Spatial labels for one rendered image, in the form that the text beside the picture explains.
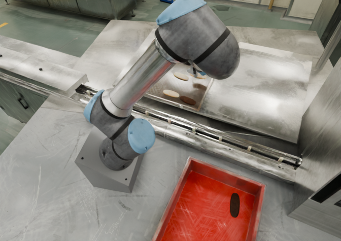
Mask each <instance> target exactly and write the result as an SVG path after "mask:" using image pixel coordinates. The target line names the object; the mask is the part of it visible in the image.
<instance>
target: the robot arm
mask: <svg viewBox="0 0 341 241"><path fill-rule="evenodd" d="M156 23H157V25H158V26H159V27H158V28H157V29H156V30H155V33H154V36H155V41H154V42H153V43H152V44H151V46H150V47H149V48H148V49H147V50H146V51H145V52H144V53H143V55H142V56H141V57H140V58H139V59H138V60H137V61H136V63H135V64H134V65H133V66H132V67H131V68H130V69H129V71H128V72H127V73H126V74H125V75H124V76H123V77H122V79H121V80H120V81H119V82H118V83H117V84H116V85H115V87H114V88H109V89H106V90H104V89H102V90H100V91H98V92H97V93H96V94H95V95H94V96H93V98H92V99H91V100H90V101H89V103H88V104H87V106H86V107H85V109H84V116H85V118H87V119H88V120H89V122H90V123H91V124H93V125H94V126H95V127H97V128H98V129H99V130H100V131H101V132H102V133H104V134H105V135H106V136H107V138H105V139H104V140H103V141H102V143H101V145H100V147H99V157H100V159H101V161H102V163H103V164H104V165H105V166H106V167H107V168H109V169H111V170H123V169H125V168H127V167H129V166H130V165H131V164H132V162H133V160H134V159H135V158H136V157H138V156H139V155H141V154H143V153H146V152H147V151H148V150H149V149H150V148H151V147H152V146H153V145H154V142H155V131H154V128H153V126H152V125H151V123H150V122H149V121H147V120H146V119H144V118H143V119H141V118H135V117H134V116H133V115H132V114H131V113H132V106H133V105H134V104H135V103H136V102H137V101H138V100H139V99H140V98H141V97H143V96H144V95H145V94H146V93H147V92H148V91H149V90H150V89H151V88H152V87H153V86H154V85H155V84H156V83H157V82H158V81H159V80H160V79H161V78H162V77H163V76H164V75H165V74H166V73H167V72H168V71H169V70H170V69H171V68H173V67H174V66H175V65H176V64H177V63H182V64H186V65H189V66H190V65H191V68H190V69H187V72H188V73H190V74H192V75H194V77H195V78H196V77H197V76H198V73H200V74H201V75H202V76H204V75H208V76H209V77H211V78H213V79H216V80H224V79H227V78H229V77H231V76H232V75H233V74H234V73H235V72H236V70H237V68H238V66H239V63H240V55H241V54H240V48H239V45H238V42H237V40H236V38H235V36H234V35H233V34H232V32H231V31H230V30H229V29H228V28H227V27H226V26H225V24H224V23H223V22H222V21H221V20H220V19H219V18H218V16H217V15H216V14H215V13H214V12H213V11H212V9H211V8H210V7H209V6H208V5H207V2H205V1H204V0H176V1H174V2H173V3H172V4H171V5H170V6H169V7H167V8H166V9H165V10H164V11H163V12H162V13H161V14H160V15H159V16H158V18H157V19H156Z"/></svg>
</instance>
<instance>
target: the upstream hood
mask: <svg viewBox="0 0 341 241"><path fill-rule="evenodd" d="M0 72H1V73H4V74H7V75H9V76H12V77H15V78H17V79H20V80H23V81H26V82H29V83H31V84H34V85H37V86H39V87H42V88H45V89H47V90H50V91H53V92H55V93H58V94H61V95H64V96H66V97H69V98H70V97H71V96H72V95H73V94H74V93H75V92H76V91H75V89H76V88H78V87H79V86H80V85H81V84H82V83H83V84H85V83H86V82H89V80H88V78H87V74H86V73H83V72H80V71H77V70H73V69H71V68H68V67H64V66H61V65H58V64H54V63H51V62H48V61H45V60H42V59H38V58H35V57H32V56H29V55H26V54H23V53H19V52H16V51H13V50H10V49H7V48H4V47H0Z"/></svg>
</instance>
